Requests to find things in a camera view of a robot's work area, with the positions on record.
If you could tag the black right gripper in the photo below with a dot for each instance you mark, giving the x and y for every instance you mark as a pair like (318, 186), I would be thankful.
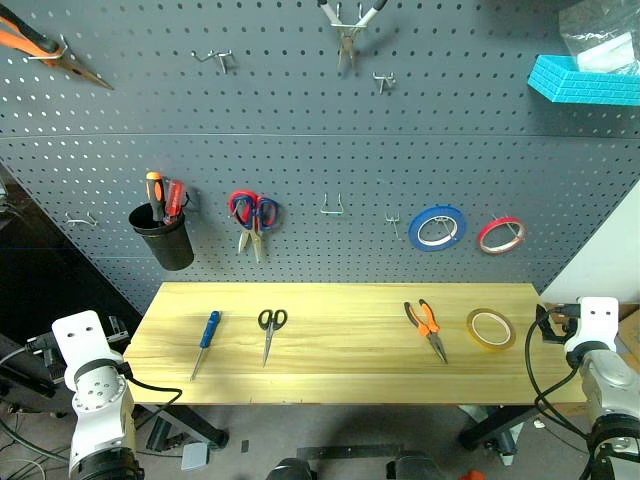
(552, 327)

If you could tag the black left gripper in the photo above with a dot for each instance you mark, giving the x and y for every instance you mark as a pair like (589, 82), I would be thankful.
(47, 362)

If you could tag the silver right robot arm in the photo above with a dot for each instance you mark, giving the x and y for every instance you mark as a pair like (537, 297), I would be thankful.
(607, 390)

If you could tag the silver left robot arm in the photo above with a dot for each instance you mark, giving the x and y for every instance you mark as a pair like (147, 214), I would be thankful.
(97, 417)

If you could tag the grey metal pegboard wall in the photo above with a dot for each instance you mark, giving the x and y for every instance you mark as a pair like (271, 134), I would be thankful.
(310, 150)

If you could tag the brown cardboard box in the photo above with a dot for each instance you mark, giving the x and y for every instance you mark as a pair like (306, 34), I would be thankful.
(627, 330)

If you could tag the yellow tape roll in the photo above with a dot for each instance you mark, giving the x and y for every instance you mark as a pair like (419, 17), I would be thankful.
(472, 327)

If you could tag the black plastic cup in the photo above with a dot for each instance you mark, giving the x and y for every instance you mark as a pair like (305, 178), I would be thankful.
(162, 242)

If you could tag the red tape roll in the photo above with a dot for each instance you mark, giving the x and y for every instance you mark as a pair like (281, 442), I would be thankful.
(484, 235)

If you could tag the silver metal pegboard hook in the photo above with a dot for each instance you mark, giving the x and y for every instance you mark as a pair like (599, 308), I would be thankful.
(331, 210)
(80, 220)
(384, 80)
(47, 56)
(215, 57)
(345, 22)
(394, 222)

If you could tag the black table leg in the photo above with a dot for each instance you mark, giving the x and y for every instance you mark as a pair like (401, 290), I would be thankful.
(492, 427)
(200, 425)

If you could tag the orange black screwdriver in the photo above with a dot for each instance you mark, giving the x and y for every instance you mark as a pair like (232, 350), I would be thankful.
(154, 192)

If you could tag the grey foot pedal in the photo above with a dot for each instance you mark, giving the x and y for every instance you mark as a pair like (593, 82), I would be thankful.
(195, 456)

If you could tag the blue tape roll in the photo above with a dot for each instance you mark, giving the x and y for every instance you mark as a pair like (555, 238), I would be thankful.
(416, 235)

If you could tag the red blue scissors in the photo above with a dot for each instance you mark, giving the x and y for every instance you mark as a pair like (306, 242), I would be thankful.
(252, 220)

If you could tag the black flat bar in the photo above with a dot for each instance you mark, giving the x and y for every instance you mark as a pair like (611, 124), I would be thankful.
(350, 452)

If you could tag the cyan brick-pattern bin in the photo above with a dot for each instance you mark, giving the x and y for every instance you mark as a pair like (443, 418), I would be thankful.
(575, 85)

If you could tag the clear plastic bag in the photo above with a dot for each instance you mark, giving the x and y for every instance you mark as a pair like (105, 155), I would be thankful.
(597, 42)

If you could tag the orange black long-nose pliers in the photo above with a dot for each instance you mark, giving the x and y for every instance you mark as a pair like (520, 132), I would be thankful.
(30, 37)

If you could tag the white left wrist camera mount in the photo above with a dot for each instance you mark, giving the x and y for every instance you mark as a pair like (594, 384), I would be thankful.
(80, 340)

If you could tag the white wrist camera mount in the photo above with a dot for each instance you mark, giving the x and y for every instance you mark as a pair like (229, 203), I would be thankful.
(80, 340)
(595, 320)

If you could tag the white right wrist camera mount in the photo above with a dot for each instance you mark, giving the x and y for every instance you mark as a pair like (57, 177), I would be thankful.
(595, 320)

